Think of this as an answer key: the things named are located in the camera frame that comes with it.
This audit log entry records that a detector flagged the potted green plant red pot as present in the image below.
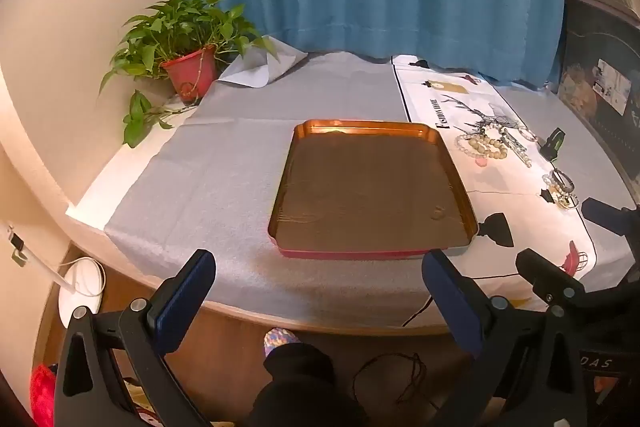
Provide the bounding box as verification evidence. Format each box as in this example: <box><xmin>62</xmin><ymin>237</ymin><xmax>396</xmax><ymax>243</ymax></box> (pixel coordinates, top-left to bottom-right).
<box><xmin>98</xmin><ymin>0</ymin><xmax>278</xmax><ymax>148</ymax></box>

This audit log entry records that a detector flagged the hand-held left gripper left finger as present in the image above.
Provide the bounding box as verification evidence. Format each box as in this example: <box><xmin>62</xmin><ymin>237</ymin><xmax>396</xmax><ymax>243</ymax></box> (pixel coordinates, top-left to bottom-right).
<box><xmin>52</xmin><ymin>249</ymin><xmax>217</xmax><ymax>427</ymax></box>

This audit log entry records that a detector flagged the cream bead bracelet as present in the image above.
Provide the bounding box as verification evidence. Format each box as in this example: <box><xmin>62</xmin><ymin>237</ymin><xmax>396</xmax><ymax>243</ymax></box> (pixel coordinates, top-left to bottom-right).
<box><xmin>472</xmin><ymin>136</ymin><xmax>509</xmax><ymax>160</ymax></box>

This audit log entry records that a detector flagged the dark bead bracelet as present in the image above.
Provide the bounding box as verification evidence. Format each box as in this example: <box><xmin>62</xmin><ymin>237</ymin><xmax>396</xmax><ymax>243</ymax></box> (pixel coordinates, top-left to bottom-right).
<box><xmin>542</xmin><ymin>169</ymin><xmax>576</xmax><ymax>192</ymax></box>

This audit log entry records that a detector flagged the clear bead bracelet pink pendant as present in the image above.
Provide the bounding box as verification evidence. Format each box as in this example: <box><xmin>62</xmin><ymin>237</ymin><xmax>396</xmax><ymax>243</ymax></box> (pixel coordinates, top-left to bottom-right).
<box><xmin>454</xmin><ymin>133</ymin><xmax>488</xmax><ymax>168</ymax></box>

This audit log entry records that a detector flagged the dark printed panel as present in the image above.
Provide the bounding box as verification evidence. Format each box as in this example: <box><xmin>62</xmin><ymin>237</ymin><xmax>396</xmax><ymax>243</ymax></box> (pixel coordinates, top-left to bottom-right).
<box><xmin>557</xmin><ymin>0</ymin><xmax>640</xmax><ymax>168</ymax></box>

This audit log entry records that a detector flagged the white printed tablecloth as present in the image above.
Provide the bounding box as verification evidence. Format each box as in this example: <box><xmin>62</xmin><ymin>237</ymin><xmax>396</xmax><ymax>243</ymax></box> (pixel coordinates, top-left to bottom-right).
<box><xmin>391</xmin><ymin>54</ymin><xmax>636</xmax><ymax>308</ymax></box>

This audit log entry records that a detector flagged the silver chain necklace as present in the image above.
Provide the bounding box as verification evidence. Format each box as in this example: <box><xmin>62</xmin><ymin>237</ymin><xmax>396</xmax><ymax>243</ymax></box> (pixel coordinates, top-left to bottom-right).
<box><xmin>500</xmin><ymin>129</ymin><xmax>533</xmax><ymax>168</ymax></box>

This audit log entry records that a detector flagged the white round device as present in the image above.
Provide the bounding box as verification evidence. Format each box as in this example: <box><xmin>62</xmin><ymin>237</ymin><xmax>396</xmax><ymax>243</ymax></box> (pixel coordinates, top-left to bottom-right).
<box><xmin>59</xmin><ymin>257</ymin><xmax>107</xmax><ymax>328</ymax></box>

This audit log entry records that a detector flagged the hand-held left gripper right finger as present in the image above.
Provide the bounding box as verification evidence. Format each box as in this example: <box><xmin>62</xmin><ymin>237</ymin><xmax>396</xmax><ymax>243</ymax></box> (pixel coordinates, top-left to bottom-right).
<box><xmin>421</xmin><ymin>248</ymin><xmax>588</xmax><ymax>427</ymax></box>

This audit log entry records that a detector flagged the person's black trouser leg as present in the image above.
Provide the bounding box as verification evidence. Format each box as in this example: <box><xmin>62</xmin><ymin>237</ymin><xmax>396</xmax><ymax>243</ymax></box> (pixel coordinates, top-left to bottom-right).
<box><xmin>247</xmin><ymin>342</ymin><xmax>361</xmax><ymax>427</ymax></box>

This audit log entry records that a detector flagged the orange metal tray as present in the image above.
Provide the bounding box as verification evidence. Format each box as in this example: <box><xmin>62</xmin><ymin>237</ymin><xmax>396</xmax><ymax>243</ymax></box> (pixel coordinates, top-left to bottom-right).
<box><xmin>267</xmin><ymin>119</ymin><xmax>478</xmax><ymax>261</ymax></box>

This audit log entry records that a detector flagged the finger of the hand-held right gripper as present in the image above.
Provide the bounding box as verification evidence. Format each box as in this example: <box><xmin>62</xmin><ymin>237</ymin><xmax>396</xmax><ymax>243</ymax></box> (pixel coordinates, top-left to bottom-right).
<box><xmin>515</xmin><ymin>248</ymin><xmax>588</xmax><ymax>308</ymax></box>
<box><xmin>581</xmin><ymin>197</ymin><xmax>640</xmax><ymax>238</ymax></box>

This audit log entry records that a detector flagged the pale bead bracelet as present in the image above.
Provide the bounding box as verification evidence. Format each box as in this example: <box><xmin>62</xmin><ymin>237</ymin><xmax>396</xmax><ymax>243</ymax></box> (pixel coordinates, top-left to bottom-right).
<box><xmin>540</xmin><ymin>189</ymin><xmax>578</xmax><ymax>210</ymax></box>

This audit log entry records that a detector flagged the grey cloth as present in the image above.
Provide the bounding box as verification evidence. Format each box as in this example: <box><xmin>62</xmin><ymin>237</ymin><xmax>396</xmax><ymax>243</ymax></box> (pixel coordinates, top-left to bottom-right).
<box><xmin>103</xmin><ymin>36</ymin><xmax>453</xmax><ymax>323</ymax></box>

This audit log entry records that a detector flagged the black cable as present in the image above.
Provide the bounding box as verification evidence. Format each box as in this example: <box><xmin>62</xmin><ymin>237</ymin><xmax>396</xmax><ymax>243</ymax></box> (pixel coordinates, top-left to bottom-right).
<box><xmin>352</xmin><ymin>277</ymin><xmax>521</xmax><ymax>408</ymax></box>

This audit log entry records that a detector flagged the colourful knitted slipper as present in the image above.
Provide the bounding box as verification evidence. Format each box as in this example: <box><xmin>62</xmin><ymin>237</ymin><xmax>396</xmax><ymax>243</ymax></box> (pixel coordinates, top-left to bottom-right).
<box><xmin>263</xmin><ymin>327</ymin><xmax>301</xmax><ymax>360</ymax></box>

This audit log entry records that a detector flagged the black and green smartwatch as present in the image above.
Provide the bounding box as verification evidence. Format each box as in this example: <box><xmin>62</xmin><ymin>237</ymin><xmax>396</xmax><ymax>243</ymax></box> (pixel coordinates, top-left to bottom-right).
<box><xmin>539</xmin><ymin>128</ymin><xmax>566</xmax><ymax>160</ymax></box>

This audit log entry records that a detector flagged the red patterned cloth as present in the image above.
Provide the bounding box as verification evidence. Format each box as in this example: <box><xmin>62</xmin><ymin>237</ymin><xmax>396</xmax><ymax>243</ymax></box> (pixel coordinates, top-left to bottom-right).
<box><xmin>30</xmin><ymin>364</ymin><xmax>56</xmax><ymax>427</ymax></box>

